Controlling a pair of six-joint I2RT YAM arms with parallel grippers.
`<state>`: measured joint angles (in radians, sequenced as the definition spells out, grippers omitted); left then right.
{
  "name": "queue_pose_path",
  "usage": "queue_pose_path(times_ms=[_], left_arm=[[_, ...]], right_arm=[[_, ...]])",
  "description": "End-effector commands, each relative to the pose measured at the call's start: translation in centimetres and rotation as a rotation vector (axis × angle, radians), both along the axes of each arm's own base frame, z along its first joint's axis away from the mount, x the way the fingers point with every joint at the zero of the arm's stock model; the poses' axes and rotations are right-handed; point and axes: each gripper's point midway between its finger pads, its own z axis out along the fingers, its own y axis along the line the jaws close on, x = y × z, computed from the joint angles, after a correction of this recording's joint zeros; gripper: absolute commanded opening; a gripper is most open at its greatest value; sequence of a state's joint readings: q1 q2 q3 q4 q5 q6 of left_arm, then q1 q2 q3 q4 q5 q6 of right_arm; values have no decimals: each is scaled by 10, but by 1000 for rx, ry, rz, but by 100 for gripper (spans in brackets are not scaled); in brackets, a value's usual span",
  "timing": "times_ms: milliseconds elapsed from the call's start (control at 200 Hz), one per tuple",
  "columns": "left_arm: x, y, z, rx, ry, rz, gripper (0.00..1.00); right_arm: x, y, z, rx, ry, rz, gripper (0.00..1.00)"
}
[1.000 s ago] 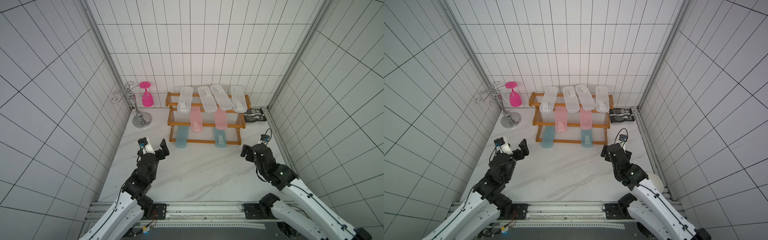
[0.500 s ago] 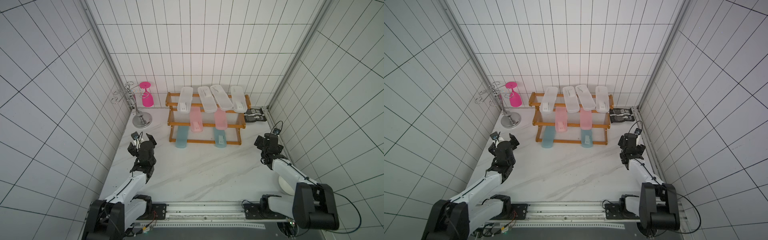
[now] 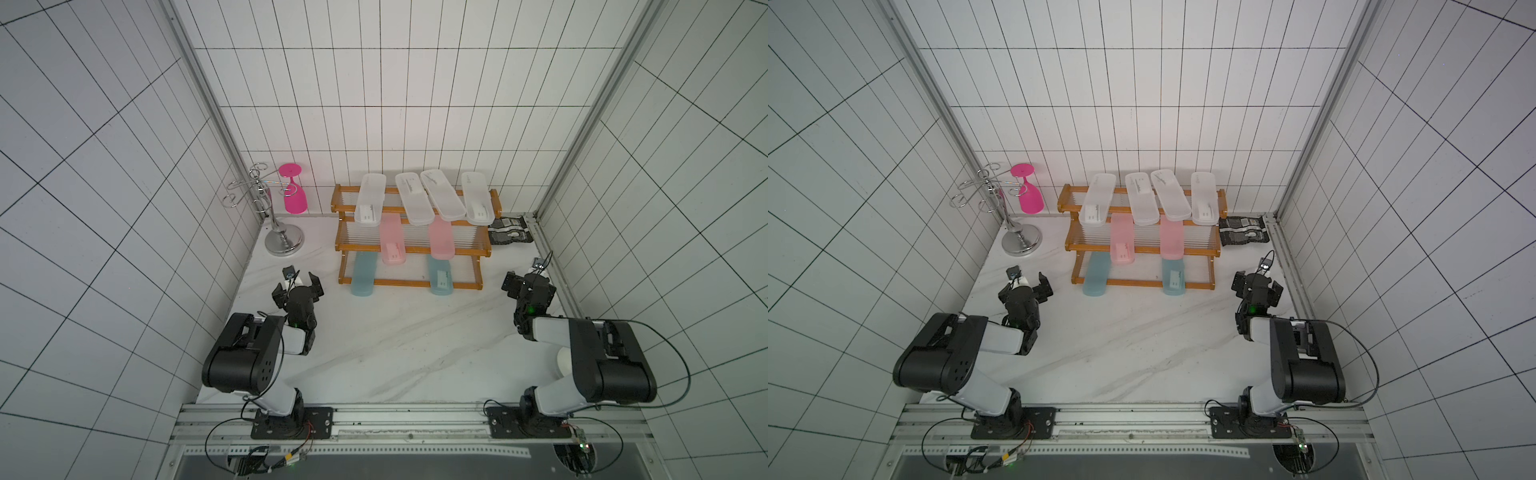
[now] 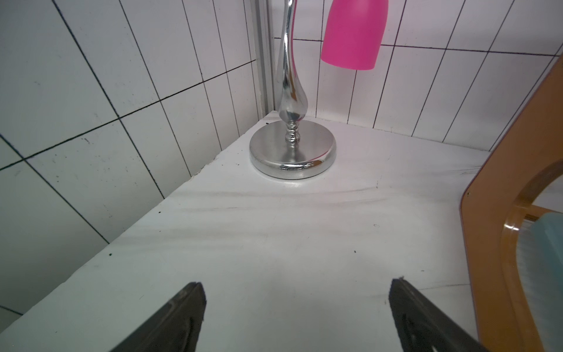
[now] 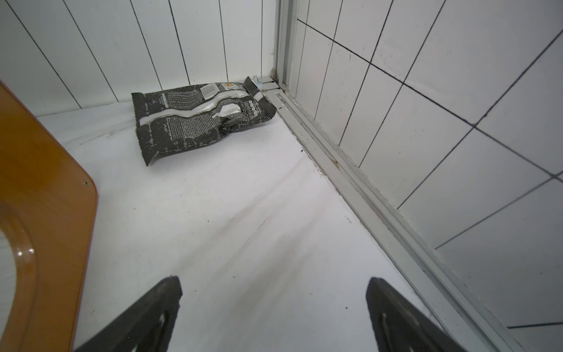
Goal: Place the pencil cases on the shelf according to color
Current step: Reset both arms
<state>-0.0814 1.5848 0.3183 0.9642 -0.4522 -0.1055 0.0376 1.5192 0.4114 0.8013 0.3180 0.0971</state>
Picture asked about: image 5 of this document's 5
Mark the black patterned pouch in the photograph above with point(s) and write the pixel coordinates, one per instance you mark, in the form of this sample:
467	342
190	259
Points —
187	118

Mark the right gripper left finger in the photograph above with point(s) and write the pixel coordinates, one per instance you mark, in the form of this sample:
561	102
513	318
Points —
147	325

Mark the orange wooden three-tier shelf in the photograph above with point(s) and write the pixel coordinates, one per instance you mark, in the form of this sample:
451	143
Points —
48	208

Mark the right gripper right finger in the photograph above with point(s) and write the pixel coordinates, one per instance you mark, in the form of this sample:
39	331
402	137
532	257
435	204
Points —
399	326

